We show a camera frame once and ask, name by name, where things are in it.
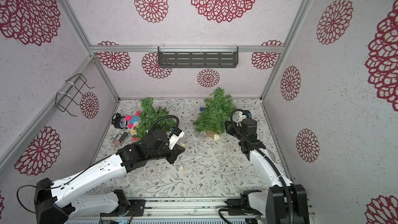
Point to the green christmas tree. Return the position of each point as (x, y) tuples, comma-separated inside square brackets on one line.
[(148, 116), (217, 110)]

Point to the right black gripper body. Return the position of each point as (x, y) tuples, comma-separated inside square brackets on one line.
[(234, 131)]

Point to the grey wall shelf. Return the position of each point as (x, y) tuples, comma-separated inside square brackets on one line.
[(173, 57)]

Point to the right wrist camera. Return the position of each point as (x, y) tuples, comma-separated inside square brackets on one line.
[(243, 114)]

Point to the colourful plush toy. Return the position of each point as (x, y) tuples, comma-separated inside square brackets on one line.
[(132, 122)]

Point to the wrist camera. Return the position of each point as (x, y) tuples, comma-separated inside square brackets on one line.
[(243, 114), (174, 136)]

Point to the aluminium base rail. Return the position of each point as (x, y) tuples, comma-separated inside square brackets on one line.
[(163, 211)]

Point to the striped flag item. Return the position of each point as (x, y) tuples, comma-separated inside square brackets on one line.
[(120, 138)]

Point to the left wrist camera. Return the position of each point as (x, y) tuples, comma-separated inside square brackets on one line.
[(174, 136)]

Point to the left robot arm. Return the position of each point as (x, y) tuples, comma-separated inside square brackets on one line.
[(57, 202)]

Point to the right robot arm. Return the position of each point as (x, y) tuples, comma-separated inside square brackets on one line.
[(285, 202)]

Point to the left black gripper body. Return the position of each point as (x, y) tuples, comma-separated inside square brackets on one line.
[(171, 154)]

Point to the black wire wall rack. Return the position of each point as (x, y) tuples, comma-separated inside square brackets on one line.
[(66, 97)]

